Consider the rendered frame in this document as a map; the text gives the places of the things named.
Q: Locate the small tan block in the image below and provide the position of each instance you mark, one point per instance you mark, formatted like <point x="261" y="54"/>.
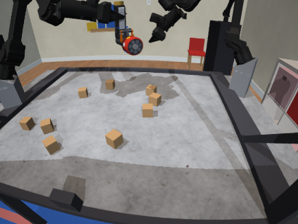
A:
<point x="155" y="99"/>
<point x="114" y="138"/>
<point x="151" y="89"/>
<point x="82" y="92"/>
<point x="27" y="123"/>
<point x="110" y="84"/>
<point x="147" y="110"/>
<point x="47" y="126"/>
<point x="51" y="144"/>

